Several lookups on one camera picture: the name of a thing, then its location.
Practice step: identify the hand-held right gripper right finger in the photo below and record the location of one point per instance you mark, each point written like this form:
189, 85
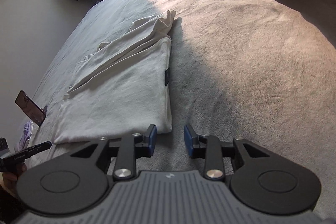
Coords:
188, 140

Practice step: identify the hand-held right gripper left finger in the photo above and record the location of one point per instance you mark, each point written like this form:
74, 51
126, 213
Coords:
152, 138

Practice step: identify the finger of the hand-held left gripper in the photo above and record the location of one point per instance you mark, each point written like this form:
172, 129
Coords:
39, 147

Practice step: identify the white shirt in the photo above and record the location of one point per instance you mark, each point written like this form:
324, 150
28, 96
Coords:
126, 77

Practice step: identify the person's left hand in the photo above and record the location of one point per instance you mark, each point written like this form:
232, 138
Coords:
10, 182

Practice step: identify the purple patterned white cloth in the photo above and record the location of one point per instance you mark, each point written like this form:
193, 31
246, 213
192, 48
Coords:
26, 134

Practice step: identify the smartphone on stand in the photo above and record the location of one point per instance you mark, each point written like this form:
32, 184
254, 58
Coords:
29, 108

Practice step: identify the bed with grey sheet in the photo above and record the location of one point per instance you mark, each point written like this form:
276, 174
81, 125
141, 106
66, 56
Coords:
236, 56

